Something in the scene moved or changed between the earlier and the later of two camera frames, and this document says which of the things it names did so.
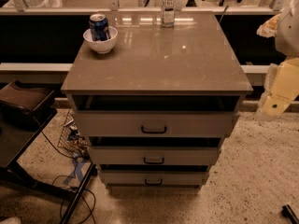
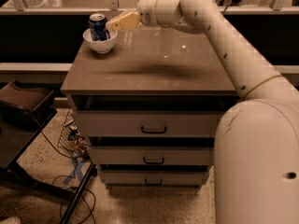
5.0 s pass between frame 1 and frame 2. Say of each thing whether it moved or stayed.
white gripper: moved
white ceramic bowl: stayed
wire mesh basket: stayed
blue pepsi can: stayed
